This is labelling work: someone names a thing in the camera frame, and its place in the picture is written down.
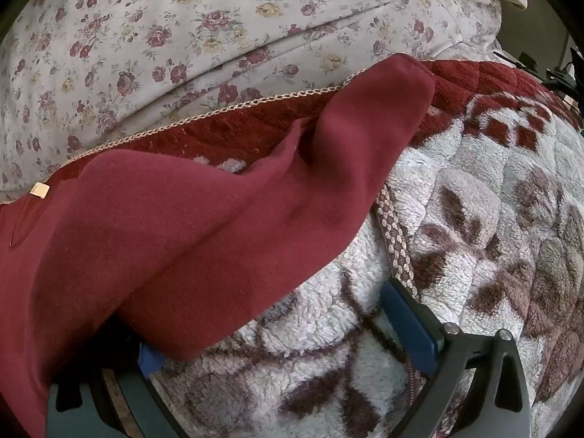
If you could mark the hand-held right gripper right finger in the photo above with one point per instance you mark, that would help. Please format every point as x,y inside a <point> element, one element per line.
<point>410,324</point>

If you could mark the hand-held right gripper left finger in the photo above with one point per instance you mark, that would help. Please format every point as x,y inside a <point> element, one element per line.
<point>151,361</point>

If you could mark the dark red pants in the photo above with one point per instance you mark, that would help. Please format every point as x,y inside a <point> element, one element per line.
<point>191,219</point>

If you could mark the red and white fleece blanket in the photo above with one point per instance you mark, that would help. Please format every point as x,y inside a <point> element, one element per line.
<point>465,200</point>

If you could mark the black device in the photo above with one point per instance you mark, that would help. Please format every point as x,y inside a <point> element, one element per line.
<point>559,75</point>

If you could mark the floral print quilt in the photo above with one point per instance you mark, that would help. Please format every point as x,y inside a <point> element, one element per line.
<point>191,41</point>

